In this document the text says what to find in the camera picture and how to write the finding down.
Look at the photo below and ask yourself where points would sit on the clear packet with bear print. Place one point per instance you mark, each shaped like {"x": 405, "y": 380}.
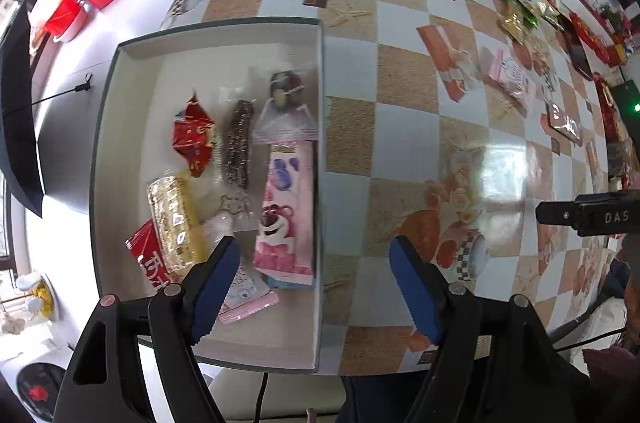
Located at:
{"x": 230, "y": 215}

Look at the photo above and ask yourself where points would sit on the smartphone in red case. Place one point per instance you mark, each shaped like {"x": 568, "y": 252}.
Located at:
{"x": 580, "y": 48}

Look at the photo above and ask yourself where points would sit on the gold foil snack packet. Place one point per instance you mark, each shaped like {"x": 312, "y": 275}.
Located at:
{"x": 172, "y": 223}

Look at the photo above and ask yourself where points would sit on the red plastic basin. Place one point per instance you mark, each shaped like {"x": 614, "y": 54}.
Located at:
{"x": 65, "y": 10}

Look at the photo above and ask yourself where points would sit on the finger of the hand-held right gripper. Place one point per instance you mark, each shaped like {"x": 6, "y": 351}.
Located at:
{"x": 555, "y": 213}

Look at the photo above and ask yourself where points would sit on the person's legs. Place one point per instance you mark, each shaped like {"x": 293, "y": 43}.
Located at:
{"x": 380, "y": 403}

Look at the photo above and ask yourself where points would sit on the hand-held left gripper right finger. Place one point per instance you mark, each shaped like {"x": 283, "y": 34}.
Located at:
{"x": 415, "y": 288}

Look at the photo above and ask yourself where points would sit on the red packet with white lettering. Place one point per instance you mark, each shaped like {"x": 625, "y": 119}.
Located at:
{"x": 147, "y": 263}

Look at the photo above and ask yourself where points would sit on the black round cooktop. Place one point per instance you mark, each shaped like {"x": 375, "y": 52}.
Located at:
{"x": 40, "y": 393}

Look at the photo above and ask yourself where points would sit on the small pink and white packet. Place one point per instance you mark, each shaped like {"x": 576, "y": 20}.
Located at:
{"x": 247, "y": 293}

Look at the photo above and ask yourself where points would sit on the person's right forearm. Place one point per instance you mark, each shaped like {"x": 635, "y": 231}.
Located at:
{"x": 615, "y": 368}

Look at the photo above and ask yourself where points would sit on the light blue snack packet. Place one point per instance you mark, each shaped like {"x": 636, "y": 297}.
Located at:
{"x": 295, "y": 285}

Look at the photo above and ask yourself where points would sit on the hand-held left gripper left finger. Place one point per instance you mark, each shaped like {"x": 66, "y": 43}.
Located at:
{"x": 215, "y": 288}

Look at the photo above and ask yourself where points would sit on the white and pink snack packet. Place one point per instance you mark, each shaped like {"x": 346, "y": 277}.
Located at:
{"x": 510, "y": 75}

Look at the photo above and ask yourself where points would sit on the pink bear snack packet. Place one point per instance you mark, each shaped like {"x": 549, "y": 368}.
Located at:
{"x": 285, "y": 213}

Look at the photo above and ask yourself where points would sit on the white shallow box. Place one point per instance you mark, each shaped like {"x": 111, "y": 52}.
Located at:
{"x": 150, "y": 103}

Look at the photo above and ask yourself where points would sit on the yellow snack packet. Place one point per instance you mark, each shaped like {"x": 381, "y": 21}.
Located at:
{"x": 515, "y": 23}

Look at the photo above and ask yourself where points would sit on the black device with green light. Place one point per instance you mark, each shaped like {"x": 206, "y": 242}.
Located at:
{"x": 625, "y": 108}

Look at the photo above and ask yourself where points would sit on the dark bar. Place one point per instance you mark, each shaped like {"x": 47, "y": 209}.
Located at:
{"x": 237, "y": 143}

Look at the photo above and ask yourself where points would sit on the clear packet with dark candy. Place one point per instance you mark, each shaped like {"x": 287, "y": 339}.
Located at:
{"x": 285, "y": 93}

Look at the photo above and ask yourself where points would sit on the red round tray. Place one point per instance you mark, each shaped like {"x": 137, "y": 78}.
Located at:
{"x": 601, "y": 98}

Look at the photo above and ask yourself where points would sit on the red crinkled snack packet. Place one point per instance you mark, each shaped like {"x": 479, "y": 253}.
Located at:
{"x": 192, "y": 138}

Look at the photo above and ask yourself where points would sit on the yellow and white toy figure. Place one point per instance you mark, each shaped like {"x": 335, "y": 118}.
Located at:
{"x": 35, "y": 295}

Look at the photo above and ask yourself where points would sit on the red gift boxes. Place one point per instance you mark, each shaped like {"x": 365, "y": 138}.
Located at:
{"x": 607, "y": 40}

